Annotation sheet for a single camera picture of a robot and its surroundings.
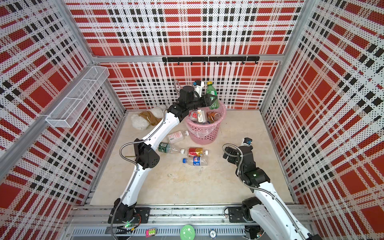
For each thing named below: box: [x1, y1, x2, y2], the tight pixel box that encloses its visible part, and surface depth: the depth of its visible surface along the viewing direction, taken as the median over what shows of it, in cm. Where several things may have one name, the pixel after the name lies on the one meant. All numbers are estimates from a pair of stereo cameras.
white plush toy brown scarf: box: [131, 104, 167, 131], surface depth 108 cm
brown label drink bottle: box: [206, 111, 221, 124], surface depth 94 cm
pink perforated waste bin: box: [185, 101, 227, 145], surface depth 86 cm
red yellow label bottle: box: [187, 147, 209, 157], surface depth 94 cm
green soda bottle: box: [205, 81, 220, 110], surface depth 83 cm
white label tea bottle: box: [197, 109, 207, 123], surface depth 90 cm
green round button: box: [180, 224, 196, 240], surface depth 67 cm
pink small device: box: [145, 228, 156, 238], surface depth 69 cm
